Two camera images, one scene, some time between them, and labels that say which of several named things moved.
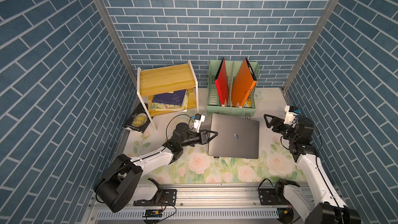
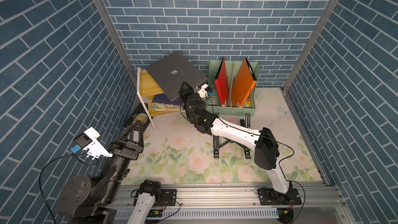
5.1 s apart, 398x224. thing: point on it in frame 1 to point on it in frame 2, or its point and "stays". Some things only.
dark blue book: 176,98 stays
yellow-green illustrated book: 158,106 stays
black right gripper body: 286,131 to 188,98
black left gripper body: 193,139 to 131,153
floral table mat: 277,164 stays
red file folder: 222,84 stays
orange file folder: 243,84 stays
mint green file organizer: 213,103 stays
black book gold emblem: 138,121 stays
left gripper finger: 216,134 to 131,129
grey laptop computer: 238,137 to 171,71
